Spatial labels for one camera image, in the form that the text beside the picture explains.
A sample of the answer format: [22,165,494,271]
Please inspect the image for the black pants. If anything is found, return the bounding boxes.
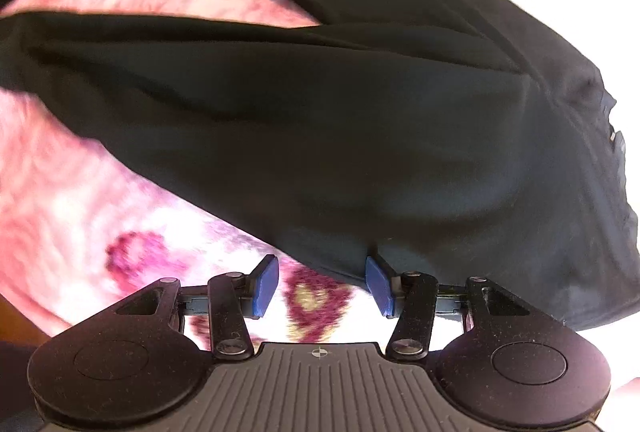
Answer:
[0,0,640,333]

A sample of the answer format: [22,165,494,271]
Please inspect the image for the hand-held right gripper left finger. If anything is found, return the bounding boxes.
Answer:
[112,254,280,359]

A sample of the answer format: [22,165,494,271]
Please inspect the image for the pink floral blanket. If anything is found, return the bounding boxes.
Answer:
[0,0,640,353]

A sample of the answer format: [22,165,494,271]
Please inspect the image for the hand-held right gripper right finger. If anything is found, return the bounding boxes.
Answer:
[365,256,532,360]

